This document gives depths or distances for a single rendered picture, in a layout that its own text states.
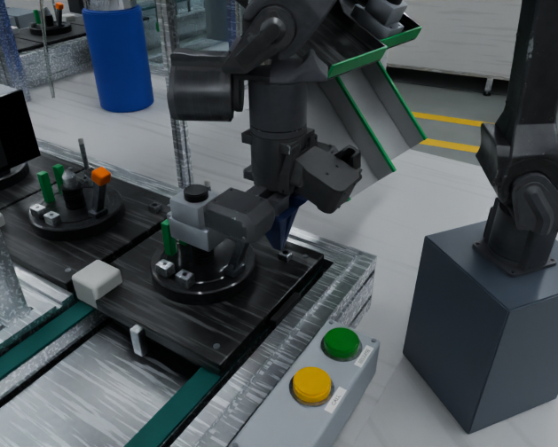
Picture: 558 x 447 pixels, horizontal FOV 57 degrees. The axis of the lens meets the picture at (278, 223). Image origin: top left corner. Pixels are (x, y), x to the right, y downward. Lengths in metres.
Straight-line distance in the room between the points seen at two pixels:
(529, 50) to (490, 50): 3.94
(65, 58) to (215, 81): 1.48
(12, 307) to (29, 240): 0.16
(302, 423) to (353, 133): 0.50
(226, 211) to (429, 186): 0.74
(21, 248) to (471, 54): 3.99
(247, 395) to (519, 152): 0.36
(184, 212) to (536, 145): 0.39
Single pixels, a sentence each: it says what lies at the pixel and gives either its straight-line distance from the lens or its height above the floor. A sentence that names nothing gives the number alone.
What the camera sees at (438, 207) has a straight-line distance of 1.09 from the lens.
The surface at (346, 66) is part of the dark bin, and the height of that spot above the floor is 1.20.
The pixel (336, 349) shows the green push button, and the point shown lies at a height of 0.97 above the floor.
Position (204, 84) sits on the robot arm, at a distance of 0.49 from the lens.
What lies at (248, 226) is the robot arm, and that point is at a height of 1.14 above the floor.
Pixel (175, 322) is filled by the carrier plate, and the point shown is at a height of 0.97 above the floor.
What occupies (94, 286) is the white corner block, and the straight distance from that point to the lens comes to 0.68.
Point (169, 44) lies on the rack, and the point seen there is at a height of 1.20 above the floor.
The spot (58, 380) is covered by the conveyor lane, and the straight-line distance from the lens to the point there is 0.69.
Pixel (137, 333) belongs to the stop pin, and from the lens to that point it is 0.64.
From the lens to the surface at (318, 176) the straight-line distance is 0.49.
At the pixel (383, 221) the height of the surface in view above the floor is 0.86.
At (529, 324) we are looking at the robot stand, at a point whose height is 1.03.
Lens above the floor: 1.40
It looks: 33 degrees down
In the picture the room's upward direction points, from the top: straight up
